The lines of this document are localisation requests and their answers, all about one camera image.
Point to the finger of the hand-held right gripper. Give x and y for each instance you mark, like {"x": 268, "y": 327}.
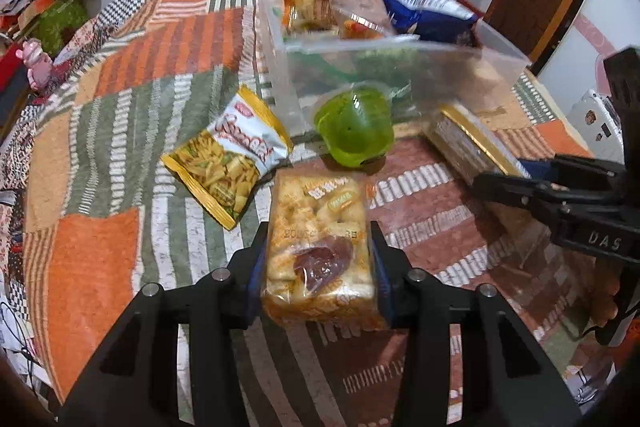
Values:
{"x": 575, "y": 168}
{"x": 510, "y": 192}

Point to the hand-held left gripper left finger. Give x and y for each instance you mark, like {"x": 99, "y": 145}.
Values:
{"x": 256, "y": 277}

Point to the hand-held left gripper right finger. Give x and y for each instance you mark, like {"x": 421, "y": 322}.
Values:
{"x": 382, "y": 282}

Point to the gold-edged clear biscuit pack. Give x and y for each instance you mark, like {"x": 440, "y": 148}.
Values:
{"x": 465, "y": 142}

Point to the blue white snack bag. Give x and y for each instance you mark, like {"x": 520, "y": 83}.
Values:
{"x": 425, "y": 9}

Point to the clear plastic container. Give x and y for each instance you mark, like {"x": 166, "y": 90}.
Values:
{"x": 300, "y": 77}

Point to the brown cracker pack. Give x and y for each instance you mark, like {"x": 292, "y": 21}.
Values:
{"x": 367, "y": 14}

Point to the person's right hand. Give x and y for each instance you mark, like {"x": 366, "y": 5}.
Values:
{"x": 602, "y": 307}

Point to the white sticker-covered appliance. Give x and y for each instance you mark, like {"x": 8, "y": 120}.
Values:
{"x": 595, "y": 122}

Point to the yellow snack bag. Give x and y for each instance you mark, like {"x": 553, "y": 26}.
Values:
{"x": 225, "y": 157}

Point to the green jelly cup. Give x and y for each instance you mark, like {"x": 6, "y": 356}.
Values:
{"x": 355, "y": 127}

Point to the striped patchwork blanket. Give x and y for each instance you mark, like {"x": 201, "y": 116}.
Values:
{"x": 150, "y": 57}

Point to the pink toy figure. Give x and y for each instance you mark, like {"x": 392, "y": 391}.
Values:
{"x": 35, "y": 64}

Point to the red box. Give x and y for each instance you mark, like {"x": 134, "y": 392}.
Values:
{"x": 10, "y": 82}

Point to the green patterned bag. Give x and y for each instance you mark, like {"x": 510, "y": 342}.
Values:
{"x": 60, "y": 19}

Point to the pile of clothes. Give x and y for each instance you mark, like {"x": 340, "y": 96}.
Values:
{"x": 25, "y": 2}

